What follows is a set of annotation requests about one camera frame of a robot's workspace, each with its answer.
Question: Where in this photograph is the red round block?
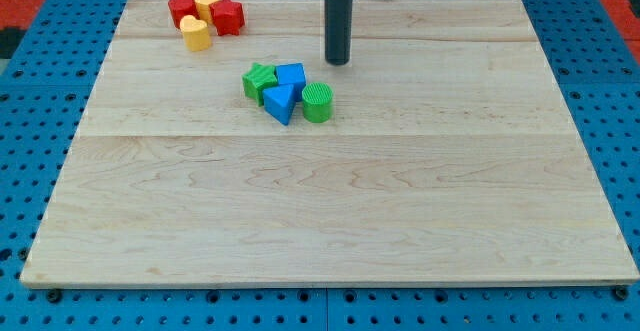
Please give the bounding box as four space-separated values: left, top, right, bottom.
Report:
168 0 199 29

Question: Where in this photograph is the green star block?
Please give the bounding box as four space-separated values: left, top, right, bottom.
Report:
242 63 278 106

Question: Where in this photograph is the blue triangle block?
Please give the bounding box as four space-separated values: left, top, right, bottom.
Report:
263 85 296 126

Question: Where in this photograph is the yellow heart block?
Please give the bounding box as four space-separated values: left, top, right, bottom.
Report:
179 15 212 52

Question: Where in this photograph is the green cylinder block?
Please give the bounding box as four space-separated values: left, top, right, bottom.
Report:
302 82 333 123

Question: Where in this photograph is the light wooden board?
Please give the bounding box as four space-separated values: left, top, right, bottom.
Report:
21 0 639 289

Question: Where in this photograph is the blue cube block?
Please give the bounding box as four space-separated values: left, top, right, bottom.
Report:
275 63 307 102

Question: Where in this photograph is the yellow hexagon block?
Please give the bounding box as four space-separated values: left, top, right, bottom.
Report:
194 0 219 25

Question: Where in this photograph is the red star block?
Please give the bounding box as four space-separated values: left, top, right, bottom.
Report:
209 0 245 36

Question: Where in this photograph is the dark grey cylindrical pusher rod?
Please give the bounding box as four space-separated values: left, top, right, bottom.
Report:
324 0 353 66

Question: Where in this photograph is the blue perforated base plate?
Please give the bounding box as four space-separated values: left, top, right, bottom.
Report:
1 0 639 330

